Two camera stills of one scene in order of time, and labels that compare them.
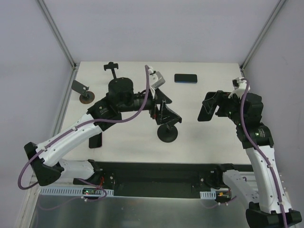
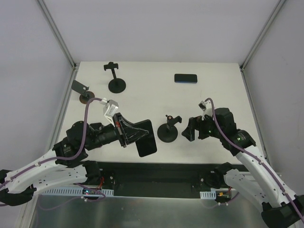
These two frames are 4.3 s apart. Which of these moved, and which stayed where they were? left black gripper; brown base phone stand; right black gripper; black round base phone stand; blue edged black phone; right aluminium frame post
Moved: right black gripper; left black gripper
Stayed: black round base phone stand; blue edged black phone; brown base phone stand; right aluminium frame post
